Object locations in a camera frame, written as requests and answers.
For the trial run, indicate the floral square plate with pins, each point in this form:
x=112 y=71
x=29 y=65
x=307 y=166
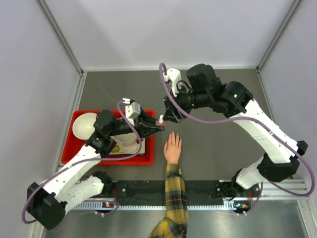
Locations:
x=125 y=149

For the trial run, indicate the aluminium frame rail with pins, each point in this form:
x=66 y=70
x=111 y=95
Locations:
x=284 y=193

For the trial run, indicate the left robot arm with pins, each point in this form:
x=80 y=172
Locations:
x=96 y=149

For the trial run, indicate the white bowl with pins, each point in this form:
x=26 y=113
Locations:
x=83 y=126

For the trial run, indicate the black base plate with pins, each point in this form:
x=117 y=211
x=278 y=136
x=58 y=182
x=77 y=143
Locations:
x=152 y=193

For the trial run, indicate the pink nail polish bottle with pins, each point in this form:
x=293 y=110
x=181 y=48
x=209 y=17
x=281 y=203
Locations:
x=162 y=125

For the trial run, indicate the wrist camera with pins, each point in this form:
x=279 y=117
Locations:
x=132 y=110
x=172 y=77

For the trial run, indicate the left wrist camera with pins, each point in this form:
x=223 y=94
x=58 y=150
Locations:
x=132 y=110

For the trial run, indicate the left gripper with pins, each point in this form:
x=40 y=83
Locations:
x=146 y=125

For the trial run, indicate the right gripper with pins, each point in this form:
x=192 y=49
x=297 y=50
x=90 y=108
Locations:
x=171 y=113

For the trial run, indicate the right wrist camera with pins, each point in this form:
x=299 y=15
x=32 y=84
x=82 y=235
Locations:
x=172 y=77

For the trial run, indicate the cream cup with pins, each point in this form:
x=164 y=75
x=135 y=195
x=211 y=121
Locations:
x=125 y=138

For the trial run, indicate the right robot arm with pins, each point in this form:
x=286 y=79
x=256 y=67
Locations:
x=205 y=99

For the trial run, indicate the yellow plaid sleeve forearm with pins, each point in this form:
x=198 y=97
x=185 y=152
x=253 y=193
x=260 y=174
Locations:
x=175 y=222

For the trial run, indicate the mannequin hand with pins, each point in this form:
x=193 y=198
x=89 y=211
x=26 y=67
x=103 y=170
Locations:
x=172 y=148

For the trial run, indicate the red plastic tray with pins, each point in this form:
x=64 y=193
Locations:
x=73 y=145

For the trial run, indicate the white nail polish cap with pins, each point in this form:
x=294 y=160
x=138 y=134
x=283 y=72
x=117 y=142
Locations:
x=160 y=120

